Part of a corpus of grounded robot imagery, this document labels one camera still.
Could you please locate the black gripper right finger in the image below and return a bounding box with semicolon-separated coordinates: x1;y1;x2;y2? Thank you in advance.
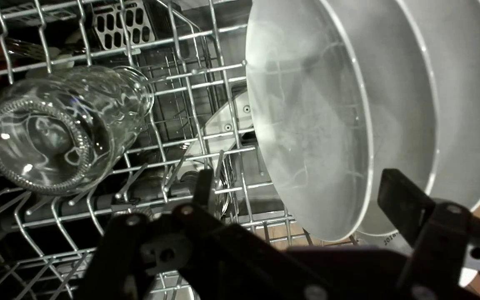
377;169;480;300

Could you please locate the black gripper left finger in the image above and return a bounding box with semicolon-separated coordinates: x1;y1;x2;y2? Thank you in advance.
76;169;342;300

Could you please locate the clear drinking glass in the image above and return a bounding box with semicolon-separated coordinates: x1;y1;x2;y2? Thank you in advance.
0;64;157;197

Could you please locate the dark cutlery basket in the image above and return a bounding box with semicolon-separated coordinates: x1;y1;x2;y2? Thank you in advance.
91;0;154;54

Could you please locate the wire dishwasher rack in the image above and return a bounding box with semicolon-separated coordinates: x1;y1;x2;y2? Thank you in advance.
0;0;364;300

